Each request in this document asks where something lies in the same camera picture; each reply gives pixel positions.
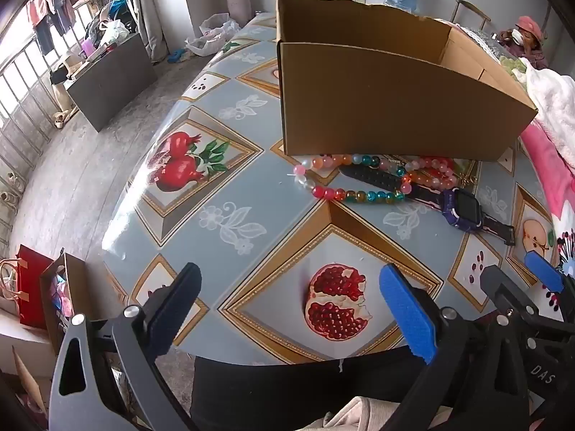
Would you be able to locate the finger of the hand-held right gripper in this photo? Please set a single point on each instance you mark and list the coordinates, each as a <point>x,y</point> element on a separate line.
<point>543,271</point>
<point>505,287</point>

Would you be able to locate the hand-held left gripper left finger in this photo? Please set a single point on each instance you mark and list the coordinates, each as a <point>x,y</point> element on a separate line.
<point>177,305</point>

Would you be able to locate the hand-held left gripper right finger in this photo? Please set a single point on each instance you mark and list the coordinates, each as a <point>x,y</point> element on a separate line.
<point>409,314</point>

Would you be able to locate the brown cardboard box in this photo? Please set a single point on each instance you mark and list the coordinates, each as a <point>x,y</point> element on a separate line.
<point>382,98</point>

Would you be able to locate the pink blanket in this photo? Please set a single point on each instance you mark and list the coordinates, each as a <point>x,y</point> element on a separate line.
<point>548,166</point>

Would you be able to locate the small open cardboard box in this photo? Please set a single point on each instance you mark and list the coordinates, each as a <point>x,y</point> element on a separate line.
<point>67,305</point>

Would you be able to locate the person's beige jacket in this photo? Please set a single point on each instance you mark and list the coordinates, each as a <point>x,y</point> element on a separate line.
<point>359,415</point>

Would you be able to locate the red bag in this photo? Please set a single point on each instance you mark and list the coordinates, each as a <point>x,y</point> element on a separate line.
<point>33,292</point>

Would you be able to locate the white handbag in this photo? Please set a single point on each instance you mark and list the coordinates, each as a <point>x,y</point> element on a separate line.
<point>9,278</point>

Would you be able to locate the pale shoes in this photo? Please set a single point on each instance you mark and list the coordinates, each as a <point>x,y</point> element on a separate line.
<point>11,186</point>

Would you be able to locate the green floral quilt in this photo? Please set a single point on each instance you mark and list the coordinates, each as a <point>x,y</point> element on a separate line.
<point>512,65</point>

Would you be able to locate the grey cabinet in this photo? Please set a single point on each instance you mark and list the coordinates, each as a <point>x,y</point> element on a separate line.
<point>112,81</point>

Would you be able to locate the metal window grille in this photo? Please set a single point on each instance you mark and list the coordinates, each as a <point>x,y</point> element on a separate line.
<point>22,112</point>

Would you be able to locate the small blue floor item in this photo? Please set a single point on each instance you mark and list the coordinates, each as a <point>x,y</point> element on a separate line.
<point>175,56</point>

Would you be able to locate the wooden chair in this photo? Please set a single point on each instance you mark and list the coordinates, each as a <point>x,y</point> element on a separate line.
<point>469,9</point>

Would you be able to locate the white plastic bag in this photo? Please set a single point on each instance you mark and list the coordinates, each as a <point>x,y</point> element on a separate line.
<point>211,33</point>

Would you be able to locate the pile of clothes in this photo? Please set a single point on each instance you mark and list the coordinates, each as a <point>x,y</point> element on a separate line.
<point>108,27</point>

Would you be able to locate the grey curtain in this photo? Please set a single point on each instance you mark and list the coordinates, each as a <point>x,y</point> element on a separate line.
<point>150,9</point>

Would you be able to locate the hanging clothes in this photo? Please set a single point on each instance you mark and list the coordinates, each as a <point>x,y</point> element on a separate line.
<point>54,0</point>

